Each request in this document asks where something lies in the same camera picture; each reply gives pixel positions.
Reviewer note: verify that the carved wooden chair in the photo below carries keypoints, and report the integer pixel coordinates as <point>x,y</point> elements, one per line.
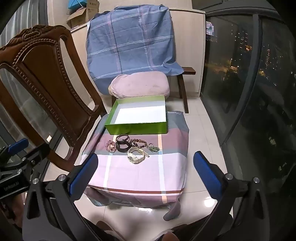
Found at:
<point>57,92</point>

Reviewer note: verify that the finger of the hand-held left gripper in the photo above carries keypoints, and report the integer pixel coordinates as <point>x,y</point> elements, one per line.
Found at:
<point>38,154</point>
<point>19,145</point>

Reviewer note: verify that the window sticker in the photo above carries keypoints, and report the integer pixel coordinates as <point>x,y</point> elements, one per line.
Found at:
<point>209,28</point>

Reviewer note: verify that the pink pillow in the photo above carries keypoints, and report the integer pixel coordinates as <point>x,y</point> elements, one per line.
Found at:
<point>138,84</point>

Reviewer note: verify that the blue plaid cloth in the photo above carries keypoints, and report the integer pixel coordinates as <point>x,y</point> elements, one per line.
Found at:
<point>129,46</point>

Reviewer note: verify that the person's leg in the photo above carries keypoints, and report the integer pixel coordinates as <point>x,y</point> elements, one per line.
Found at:
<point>168,236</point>
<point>103,227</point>

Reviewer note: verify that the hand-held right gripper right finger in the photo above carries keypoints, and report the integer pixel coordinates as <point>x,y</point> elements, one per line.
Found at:
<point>207,177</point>

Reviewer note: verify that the dark metal bangle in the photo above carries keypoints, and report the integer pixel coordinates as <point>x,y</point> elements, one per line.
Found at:
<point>120,150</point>

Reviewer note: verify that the blue box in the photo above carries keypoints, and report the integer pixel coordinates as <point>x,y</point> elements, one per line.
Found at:
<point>77,3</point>

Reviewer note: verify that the green cardboard box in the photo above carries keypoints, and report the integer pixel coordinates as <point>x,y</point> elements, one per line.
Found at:
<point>136,129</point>

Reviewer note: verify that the person's left leg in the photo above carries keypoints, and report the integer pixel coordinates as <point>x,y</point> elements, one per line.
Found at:
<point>103,227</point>

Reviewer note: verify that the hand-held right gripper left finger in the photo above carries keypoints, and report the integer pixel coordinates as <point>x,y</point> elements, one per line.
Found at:
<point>83,177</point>

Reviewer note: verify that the person's right leg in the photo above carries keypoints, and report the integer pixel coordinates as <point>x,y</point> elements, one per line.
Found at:
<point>168,236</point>

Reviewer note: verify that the small silver brooch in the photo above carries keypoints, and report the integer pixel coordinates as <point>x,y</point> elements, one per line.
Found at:
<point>112,146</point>

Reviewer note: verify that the pink plaid bedsheet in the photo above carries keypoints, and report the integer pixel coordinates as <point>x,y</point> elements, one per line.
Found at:
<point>138,176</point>

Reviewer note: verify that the open brown cardboard box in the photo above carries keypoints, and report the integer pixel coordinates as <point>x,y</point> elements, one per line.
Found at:
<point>77,17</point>

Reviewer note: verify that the glass balcony window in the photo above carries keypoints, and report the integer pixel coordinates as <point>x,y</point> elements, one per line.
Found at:
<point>242,81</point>

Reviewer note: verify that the black smart band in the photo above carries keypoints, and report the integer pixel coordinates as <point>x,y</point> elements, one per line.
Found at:
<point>126,137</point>

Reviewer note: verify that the dark wooden bench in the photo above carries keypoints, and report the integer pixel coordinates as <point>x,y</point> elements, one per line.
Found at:
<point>182,88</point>

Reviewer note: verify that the white wristwatch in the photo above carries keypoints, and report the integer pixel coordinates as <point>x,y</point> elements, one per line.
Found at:
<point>134,158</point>

